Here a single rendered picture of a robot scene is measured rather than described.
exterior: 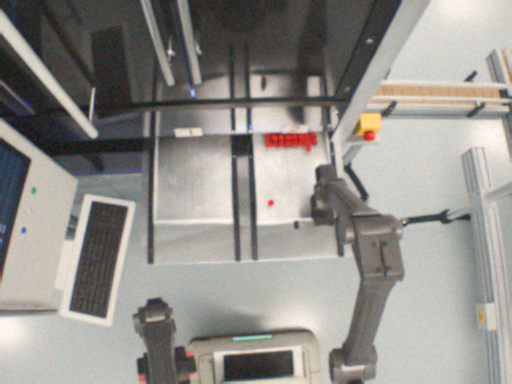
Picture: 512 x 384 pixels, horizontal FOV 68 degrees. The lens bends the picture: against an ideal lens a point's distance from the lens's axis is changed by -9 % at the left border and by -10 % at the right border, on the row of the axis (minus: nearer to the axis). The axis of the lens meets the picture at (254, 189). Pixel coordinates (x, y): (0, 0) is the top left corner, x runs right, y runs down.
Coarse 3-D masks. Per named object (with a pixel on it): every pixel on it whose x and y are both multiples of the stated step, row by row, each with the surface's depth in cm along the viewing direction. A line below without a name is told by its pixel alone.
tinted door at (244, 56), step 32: (192, 0) 73; (224, 0) 74; (256, 0) 74; (288, 0) 75; (320, 0) 75; (352, 0) 75; (224, 32) 84; (256, 32) 84; (288, 32) 85; (320, 32) 85; (352, 32) 85; (224, 64) 96; (256, 64) 97; (288, 64) 97; (320, 64) 97; (224, 96) 112; (256, 96) 112; (288, 96) 113; (320, 96) 114
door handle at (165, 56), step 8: (144, 0) 63; (144, 8) 65; (152, 8) 66; (152, 16) 67; (152, 24) 69; (152, 32) 71; (160, 32) 73; (160, 40) 74; (160, 48) 76; (160, 56) 79; (168, 56) 88; (168, 64) 83; (168, 72) 85; (168, 80) 88
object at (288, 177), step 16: (256, 144) 146; (320, 144) 146; (256, 160) 144; (272, 160) 144; (288, 160) 145; (304, 160) 145; (320, 160) 145; (256, 176) 139; (272, 176) 143; (288, 176) 143; (304, 176) 143; (256, 192) 138; (272, 192) 141; (288, 192) 142; (304, 192) 142; (272, 208) 140; (288, 208) 140; (304, 208) 140
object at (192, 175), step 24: (168, 144) 145; (192, 144) 145; (216, 144) 145; (168, 168) 143; (192, 168) 143; (216, 168) 143; (168, 192) 140; (192, 192) 141; (216, 192) 141; (168, 216) 138; (192, 216) 139; (216, 216) 139
